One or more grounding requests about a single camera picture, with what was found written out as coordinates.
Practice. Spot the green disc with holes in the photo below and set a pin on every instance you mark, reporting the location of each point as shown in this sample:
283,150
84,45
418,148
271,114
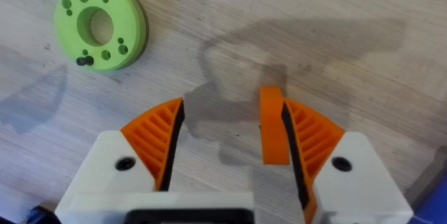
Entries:
122,14

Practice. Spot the blue electric screwdriver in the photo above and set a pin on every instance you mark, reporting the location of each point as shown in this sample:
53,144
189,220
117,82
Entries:
434,206

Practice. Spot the right gripper white and orange right finger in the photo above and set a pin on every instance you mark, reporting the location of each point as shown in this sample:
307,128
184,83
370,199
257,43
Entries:
335,168

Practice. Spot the right gripper white and orange left finger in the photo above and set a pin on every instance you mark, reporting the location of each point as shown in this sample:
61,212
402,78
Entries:
139,140

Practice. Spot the small black screw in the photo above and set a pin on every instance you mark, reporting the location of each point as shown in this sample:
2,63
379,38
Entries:
84,61

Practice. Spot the orange ribbed wedge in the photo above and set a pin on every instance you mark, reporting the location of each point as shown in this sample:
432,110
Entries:
274,130

